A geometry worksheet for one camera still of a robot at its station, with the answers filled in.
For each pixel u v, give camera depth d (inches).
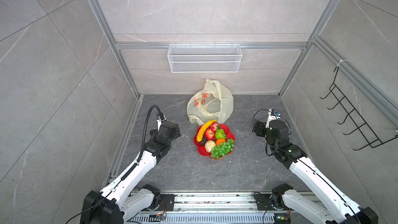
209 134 36.2
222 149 32.1
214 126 36.5
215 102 44.7
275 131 22.4
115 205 15.3
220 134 35.9
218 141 34.7
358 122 25.7
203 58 39.7
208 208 28.7
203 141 34.7
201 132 35.8
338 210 15.7
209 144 33.8
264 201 28.8
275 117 25.5
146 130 21.4
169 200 28.8
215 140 36.1
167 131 23.3
